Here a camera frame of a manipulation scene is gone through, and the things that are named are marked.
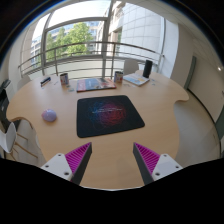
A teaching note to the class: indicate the grey metal balcony railing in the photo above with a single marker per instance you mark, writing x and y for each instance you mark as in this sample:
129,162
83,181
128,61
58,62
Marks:
80,56

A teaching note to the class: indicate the black cylindrical speaker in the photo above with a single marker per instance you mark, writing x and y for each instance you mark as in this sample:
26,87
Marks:
147,68

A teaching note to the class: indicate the black mouse pad red-blue print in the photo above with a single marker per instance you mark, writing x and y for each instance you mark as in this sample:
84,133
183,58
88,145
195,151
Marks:
108,115

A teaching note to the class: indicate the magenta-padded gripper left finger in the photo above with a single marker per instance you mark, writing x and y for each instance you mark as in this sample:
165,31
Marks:
59,165

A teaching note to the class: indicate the black printer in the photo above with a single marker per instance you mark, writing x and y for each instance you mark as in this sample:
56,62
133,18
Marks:
3,95

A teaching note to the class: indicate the small teal card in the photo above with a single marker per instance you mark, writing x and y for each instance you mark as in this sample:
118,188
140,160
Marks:
71,89

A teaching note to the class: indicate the pink lilac computer mouse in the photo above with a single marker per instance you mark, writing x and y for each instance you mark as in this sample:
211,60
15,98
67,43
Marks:
49,115

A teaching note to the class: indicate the red and blue magazine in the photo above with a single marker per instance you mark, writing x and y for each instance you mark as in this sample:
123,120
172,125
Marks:
96,84

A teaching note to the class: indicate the printed mug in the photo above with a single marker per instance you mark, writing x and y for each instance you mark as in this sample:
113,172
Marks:
118,77
64,79

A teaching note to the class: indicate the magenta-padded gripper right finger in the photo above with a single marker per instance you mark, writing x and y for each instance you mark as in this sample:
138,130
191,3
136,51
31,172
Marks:
165,165

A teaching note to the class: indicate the white chair wooden legs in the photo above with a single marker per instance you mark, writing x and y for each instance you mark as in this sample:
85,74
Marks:
8,138

